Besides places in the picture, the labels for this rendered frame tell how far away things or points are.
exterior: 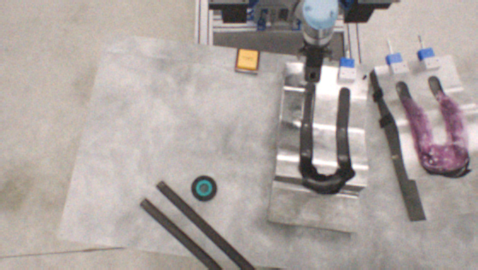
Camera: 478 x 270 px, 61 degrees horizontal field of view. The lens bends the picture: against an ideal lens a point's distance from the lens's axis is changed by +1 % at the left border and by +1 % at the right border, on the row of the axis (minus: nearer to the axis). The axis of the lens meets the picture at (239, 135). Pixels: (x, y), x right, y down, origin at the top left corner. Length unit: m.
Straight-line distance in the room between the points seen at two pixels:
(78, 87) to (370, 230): 1.69
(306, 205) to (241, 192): 0.21
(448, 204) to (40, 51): 2.13
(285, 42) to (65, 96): 1.21
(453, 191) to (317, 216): 0.39
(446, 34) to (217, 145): 1.72
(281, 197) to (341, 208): 0.18
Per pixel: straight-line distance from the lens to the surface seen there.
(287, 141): 1.20
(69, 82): 2.41
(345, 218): 1.25
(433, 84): 1.47
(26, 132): 2.40
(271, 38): 2.12
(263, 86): 1.37
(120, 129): 1.37
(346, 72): 1.31
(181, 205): 1.23
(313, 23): 0.95
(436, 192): 1.30
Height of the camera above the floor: 2.07
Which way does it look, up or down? 75 degrees down
